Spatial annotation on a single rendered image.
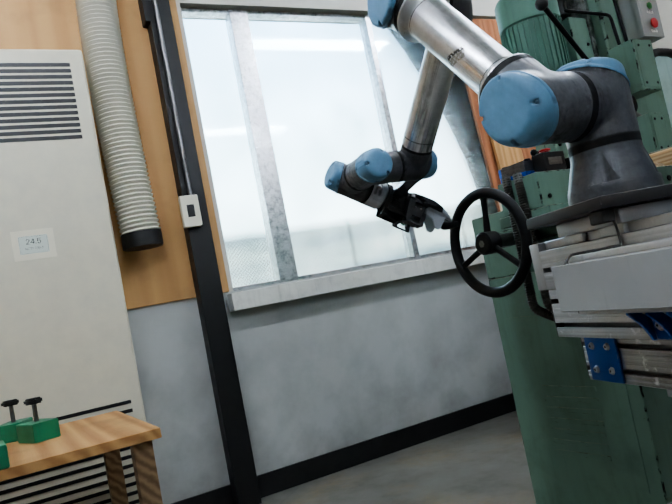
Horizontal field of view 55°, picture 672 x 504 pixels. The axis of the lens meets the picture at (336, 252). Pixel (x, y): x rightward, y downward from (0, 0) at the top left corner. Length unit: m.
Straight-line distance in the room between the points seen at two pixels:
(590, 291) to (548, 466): 1.14
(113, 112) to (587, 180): 1.92
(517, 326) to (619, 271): 1.09
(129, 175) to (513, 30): 1.46
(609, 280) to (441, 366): 2.39
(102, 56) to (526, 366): 1.90
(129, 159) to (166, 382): 0.88
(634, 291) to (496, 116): 0.36
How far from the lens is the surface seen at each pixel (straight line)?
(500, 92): 1.07
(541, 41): 2.00
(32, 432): 1.91
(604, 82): 1.16
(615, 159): 1.13
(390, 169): 1.50
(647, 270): 0.86
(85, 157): 2.46
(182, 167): 2.75
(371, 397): 3.05
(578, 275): 0.97
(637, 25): 2.20
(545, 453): 2.03
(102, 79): 2.70
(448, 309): 3.31
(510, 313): 1.98
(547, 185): 1.74
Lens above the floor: 0.75
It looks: 4 degrees up
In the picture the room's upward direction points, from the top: 11 degrees counter-clockwise
